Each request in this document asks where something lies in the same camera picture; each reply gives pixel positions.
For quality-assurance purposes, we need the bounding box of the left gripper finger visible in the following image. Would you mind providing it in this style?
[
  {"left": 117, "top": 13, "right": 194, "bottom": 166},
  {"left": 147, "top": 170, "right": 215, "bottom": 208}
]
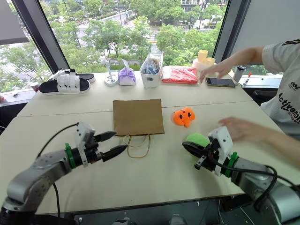
[
  {"left": 102, "top": 144, "right": 128, "bottom": 163},
  {"left": 94, "top": 131, "right": 117, "bottom": 143}
]

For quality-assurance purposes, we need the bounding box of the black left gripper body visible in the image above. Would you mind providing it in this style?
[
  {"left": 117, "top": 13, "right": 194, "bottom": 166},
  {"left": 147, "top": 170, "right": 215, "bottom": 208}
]
[{"left": 84, "top": 135, "right": 104, "bottom": 165}]

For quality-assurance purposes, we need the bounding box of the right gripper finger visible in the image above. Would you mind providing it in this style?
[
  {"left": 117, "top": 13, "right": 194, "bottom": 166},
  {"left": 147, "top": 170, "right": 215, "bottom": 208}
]
[
  {"left": 182, "top": 141, "right": 210, "bottom": 158},
  {"left": 194, "top": 154, "right": 211, "bottom": 170}
]

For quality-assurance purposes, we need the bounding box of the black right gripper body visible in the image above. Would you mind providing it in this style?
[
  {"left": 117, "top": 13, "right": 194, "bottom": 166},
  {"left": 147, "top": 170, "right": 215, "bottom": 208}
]
[{"left": 205, "top": 139, "right": 223, "bottom": 173}]

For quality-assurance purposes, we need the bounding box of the green plush toy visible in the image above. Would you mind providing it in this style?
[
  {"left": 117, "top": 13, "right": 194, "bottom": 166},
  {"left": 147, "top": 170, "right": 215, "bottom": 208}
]
[{"left": 185, "top": 133, "right": 211, "bottom": 150}]

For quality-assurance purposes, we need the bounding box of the brown paper bag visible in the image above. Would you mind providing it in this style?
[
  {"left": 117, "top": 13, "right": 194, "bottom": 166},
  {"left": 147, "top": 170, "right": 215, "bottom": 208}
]
[{"left": 112, "top": 98, "right": 165, "bottom": 158}]

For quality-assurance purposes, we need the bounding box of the purple tissue pouch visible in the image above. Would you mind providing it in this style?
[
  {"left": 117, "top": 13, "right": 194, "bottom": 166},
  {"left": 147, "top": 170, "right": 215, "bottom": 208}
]
[{"left": 117, "top": 59, "right": 137, "bottom": 86}]

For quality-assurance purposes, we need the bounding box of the clear bag of items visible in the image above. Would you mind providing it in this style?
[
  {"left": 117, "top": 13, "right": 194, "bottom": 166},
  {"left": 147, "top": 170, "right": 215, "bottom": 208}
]
[{"left": 141, "top": 51, "right": 164, "bottom": 75}]

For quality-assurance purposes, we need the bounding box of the person's left hand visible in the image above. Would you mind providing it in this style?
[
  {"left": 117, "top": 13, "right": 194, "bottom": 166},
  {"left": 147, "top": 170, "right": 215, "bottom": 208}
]
[{"left": 218, "top": 117, "right": 259, "bottom": 143}]

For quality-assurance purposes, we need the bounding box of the person's right hand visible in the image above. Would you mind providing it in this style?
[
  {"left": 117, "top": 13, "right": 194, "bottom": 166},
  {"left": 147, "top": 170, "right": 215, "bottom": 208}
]
[{"left": 198, "top": 61, "right": 232, "bottom": 83}]

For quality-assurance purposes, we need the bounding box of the orange plush toy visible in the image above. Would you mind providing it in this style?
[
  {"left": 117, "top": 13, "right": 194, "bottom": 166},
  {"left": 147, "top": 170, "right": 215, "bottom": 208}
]
[{"left": 172, "top": 107, "right": 197, "bottom": 129}]

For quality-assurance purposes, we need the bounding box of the white round stand holder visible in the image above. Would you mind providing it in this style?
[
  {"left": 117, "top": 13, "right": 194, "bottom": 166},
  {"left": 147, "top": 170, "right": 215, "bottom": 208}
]
[{"left": 104, "top": 61, "right": 119, "bottom": 87}]

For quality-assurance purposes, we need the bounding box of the grey rounded shape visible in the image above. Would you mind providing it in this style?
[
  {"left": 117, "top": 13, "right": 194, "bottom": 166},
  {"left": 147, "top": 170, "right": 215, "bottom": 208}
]
[
  {"left": 168, "top": 213, "right": 188, "bottom": 225},
  {"left": 114, "top": 217, "right": 132, "bottom": 225}
]

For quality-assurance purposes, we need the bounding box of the black smartphone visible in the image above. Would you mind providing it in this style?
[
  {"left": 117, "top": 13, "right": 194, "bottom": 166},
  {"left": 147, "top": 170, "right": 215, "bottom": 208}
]
[{"left": 205, "top": 77, "right": 236, "bottom": 88}]

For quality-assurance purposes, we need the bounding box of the white plastic storage bin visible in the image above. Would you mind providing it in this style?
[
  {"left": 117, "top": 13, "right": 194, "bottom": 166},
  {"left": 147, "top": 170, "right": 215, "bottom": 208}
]
[{"left": 140, "top": 65, "right": 164, "bottom": 90}]

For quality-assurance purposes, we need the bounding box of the red plastic package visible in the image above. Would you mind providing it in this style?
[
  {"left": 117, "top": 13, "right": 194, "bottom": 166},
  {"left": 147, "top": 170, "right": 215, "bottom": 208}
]
[{"left": 162, "top": 66, "right": 200, "bottom": 85}]

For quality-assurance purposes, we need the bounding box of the black office chair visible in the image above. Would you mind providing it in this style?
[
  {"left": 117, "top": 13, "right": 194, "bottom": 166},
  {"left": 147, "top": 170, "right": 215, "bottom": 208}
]
[{"left": 242, "top": 87, "right": 282, "bottom": 106}]

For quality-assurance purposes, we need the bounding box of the grey tumbler black lid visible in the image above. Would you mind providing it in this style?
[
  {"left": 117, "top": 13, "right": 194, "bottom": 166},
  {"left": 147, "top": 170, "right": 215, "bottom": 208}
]
[{"left": 232, "top": 65, "right": 246, "bottom": 83}]

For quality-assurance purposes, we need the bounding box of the tall yellow cup stack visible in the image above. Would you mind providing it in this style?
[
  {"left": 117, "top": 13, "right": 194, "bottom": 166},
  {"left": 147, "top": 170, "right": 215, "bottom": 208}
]
[{"left": 197, "top": 49, "right": 209, "bottom": 64}]

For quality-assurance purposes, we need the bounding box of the person in grey shirt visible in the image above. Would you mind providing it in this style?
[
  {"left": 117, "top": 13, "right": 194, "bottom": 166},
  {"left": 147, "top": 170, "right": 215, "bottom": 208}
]
[{"left": 260, "top": 38, "right": 300, "bottom": 142}]

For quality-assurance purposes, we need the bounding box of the grey roller blind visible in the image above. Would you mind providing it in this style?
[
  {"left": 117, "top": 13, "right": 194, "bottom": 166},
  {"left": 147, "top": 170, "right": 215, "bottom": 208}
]
[{"left": 0, "top": 0, "right": 30, "bottom": 45}]

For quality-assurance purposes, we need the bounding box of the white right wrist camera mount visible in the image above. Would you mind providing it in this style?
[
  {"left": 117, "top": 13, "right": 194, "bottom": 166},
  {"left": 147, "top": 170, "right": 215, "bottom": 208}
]
[{"left": 208, "top": 126, "right": 234, "bottom": 177}]

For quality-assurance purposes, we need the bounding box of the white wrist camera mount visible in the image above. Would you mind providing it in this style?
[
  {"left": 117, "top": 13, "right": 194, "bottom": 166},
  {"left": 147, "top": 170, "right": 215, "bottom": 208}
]
[
  {"left": 75, "top": 121, "right": 96, "bottom": 168},
  {"left": 208, "top": 126, "right": 234, "bottom": 177}
]

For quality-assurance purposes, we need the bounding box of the green right wrist clamp ring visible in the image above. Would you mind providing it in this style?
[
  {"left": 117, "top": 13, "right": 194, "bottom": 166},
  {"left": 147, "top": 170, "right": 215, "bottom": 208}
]
[{"left": 224, "top": 151, "right": 240, "bottom": 178}]

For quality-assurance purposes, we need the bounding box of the green wrist clamp ring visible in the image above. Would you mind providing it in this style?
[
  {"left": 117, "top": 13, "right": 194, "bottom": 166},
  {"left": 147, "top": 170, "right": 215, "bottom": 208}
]
[
  {"left": 64, "top": 143, "right": 77, "bottom": 169},
  {"left": 224, "top": 151, "right": 240, "bottom": 178}
]

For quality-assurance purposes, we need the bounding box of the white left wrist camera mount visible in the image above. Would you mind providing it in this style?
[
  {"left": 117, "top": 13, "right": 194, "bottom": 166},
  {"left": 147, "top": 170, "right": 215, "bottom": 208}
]
[{"left": 75, "top": 121, "right": 96, "bottom": 168}]

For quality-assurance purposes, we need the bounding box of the green left wrist clamp ring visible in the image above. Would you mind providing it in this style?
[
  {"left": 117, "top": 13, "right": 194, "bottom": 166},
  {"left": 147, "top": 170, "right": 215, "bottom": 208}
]
[{"left": 64, "top": 143, "right": 77, "bottom": 169}]

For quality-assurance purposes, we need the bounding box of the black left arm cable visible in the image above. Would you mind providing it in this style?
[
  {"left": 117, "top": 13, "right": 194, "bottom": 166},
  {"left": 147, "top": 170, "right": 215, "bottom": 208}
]
[{"left": 36, "top": 122, "right": 80, "bottom": 219}]

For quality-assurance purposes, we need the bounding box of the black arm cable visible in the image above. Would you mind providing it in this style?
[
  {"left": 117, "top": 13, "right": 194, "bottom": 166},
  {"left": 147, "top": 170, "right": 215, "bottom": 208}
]
[
  {"left": 206, "top": 156, "right": 300, "bottom": 211},
  {"left": 36, "top": 122, "right": 80, "bottom": 219}
]

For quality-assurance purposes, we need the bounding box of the black white strap sandal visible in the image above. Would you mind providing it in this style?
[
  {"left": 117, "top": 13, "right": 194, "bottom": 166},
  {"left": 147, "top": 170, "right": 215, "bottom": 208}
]
[
  {"left": 39, "top": 69, "right": 91, "bottom": 96},
  {"left": 50, "top": 68, "right": 97, "bottom": 84}
]

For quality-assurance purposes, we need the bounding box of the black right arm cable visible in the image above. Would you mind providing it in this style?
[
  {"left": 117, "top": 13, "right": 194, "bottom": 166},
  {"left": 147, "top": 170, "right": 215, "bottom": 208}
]
[{"left": 206, "top": 156, "right": 300, "bottom": 211}]

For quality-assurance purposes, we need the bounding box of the dark window frame post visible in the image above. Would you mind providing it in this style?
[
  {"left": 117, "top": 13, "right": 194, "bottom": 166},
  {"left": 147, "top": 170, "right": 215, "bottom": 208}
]
[
  {"left": 11, "top": 0, "right": 70, "bottom": 71},
  {"left": 211, "top": 0, "right": 232, "bottom": 64}
]

